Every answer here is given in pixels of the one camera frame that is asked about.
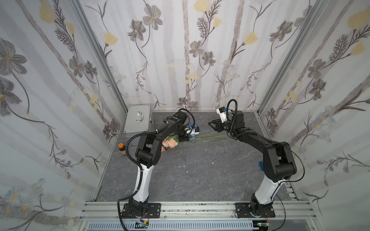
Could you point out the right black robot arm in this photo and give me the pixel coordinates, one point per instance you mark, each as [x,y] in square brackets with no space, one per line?
[278,161]

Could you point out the aluminium mounting rail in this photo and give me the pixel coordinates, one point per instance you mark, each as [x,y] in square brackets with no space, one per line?
[289,210]

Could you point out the small blue object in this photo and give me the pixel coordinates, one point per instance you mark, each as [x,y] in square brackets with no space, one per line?
[261,164]

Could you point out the pink rose bouquet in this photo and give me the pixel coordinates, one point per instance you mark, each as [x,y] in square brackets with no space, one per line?
[172,141]

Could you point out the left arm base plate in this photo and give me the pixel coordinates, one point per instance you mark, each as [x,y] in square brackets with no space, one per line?
[148,210]

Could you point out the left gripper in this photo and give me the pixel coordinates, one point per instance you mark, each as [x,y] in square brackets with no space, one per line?
[186,134]

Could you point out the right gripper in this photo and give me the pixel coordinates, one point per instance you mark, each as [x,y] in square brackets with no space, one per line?
[218,125]

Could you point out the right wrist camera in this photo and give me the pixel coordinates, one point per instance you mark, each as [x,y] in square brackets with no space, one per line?
[223,113]

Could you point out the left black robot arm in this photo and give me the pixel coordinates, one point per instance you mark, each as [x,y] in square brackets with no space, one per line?
[178,128]

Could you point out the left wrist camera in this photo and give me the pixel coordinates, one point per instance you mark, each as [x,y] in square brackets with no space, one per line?
[189,127]

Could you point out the brown bottle orange cap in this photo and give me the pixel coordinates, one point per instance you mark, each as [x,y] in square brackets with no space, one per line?
[122,148]

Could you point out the blue tape dispenser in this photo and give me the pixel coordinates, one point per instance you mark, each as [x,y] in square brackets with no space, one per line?
[194,131]

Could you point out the white slotted cable duct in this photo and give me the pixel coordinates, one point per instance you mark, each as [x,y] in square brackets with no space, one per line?
[200,225]

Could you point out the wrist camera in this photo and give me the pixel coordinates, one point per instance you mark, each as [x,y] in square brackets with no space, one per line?
[223,113]
[189,127]

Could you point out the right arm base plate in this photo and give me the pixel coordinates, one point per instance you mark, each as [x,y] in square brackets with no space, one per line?
[248,210]

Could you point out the silver aluminium case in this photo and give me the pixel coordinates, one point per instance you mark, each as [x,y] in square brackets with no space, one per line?
[138,120]

